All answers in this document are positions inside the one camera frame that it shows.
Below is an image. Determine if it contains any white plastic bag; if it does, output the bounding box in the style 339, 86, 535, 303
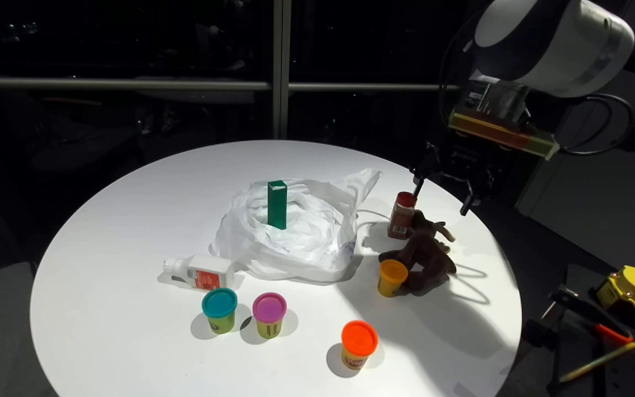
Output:
211, 169, 381, 286

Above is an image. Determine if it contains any yellow lid dough cup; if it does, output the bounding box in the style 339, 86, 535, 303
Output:
377, 259, 408, 298

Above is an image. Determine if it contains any green rectangular box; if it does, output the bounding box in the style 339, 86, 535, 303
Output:
266, 181, 286, 230

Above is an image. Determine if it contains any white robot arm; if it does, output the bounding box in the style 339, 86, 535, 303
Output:
447, 0, 635, 162

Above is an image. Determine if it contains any metal window railing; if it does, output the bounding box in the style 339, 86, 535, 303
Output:
0, 0, 473, 142

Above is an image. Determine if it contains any orange lid dough cup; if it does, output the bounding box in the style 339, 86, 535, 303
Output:
341, 321, 378, 372

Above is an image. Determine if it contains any brown jar red lid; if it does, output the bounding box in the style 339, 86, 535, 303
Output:
387, 192, 417, 238

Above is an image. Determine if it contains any teal lid dough cup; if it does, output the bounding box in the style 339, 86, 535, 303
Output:
201, 289, 237, 333

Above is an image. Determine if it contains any brown plush toy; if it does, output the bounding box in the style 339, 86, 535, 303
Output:
378, 213, 455, 295

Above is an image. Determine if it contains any purple lid dough cup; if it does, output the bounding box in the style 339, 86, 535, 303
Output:
250, 294, 286, 340

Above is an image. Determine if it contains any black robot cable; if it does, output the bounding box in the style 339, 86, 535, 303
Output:
550, 91, 635, 159

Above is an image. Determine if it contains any yellow wrist camera mount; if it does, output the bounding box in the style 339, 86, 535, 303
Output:
447, 106, 560, 162

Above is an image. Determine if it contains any yellow pencil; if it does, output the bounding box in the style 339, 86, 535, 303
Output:
558, 340, 635, 385

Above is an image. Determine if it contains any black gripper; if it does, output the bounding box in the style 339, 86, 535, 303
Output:
410, 142, 493, 216

